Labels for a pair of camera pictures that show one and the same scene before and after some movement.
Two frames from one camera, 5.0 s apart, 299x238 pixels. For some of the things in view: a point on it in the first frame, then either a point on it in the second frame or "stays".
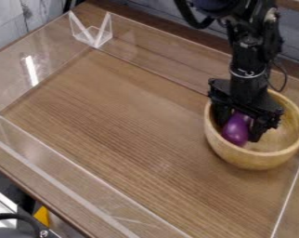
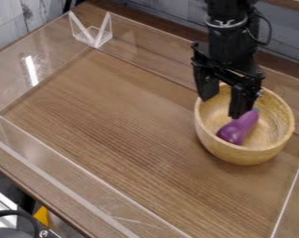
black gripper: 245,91 -> 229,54
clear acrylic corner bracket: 93,35 stays
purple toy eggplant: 236,129 stays
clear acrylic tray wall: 97,99 stays
